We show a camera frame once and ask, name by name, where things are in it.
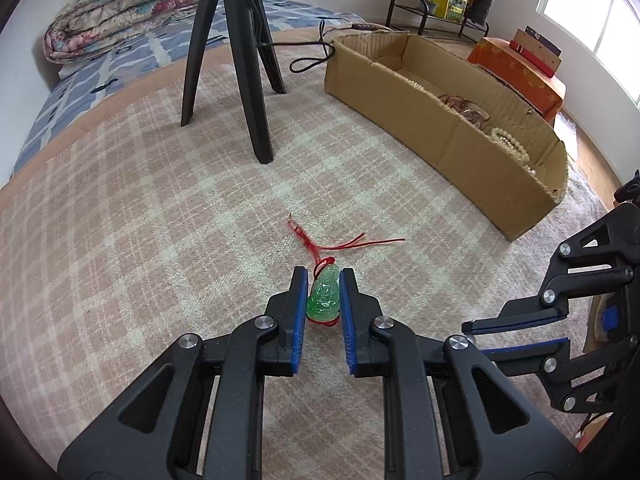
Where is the brown leather wristwatch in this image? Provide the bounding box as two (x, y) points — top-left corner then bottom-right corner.
(438, 94), (490, 130)

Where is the gloved right hand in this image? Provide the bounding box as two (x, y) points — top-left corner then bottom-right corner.
(582, 294), (615, 354)

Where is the black tripod stand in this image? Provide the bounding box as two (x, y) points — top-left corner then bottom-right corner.
(181, 0), (286, 165)

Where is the cardboard box on table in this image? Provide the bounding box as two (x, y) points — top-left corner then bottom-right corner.
(510, 27), (562, 77)

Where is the green jade pendant red cord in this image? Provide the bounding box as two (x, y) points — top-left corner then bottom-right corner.
(286, 212), (407, 328)

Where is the pink plaid blanket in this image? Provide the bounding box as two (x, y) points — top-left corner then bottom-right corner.
(1, 53), (604, 464)

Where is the window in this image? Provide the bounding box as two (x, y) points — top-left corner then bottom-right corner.
(537, 0), (639, 103)

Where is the black clothes rack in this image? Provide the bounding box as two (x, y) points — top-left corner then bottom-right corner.
(384, 0), (490, 41)

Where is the cream bead bracelet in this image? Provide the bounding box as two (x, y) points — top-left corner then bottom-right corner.
(489, 127), (539, 176)

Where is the blue patterned bed sheet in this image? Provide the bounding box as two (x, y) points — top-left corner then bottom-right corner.
(12, 0), (363, 172)

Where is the long twisted pearl necklace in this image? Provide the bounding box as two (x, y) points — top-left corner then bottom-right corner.
(394, 71), (442, 96)

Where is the brown cardboard box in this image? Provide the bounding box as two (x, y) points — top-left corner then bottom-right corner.
(324, 32), (568, 240)

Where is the folded floral quilt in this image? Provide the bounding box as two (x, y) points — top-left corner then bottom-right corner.
(42, 0), (198, 65)

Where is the black light power cable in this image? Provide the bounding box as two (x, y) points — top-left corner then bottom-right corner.
(257, 19), (381, 74)

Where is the orange covered side table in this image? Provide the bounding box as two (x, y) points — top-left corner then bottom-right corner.
(466, 37), (566, 125)

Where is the yellow green box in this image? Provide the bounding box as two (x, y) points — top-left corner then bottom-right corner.
(432, 0), (468, 23)

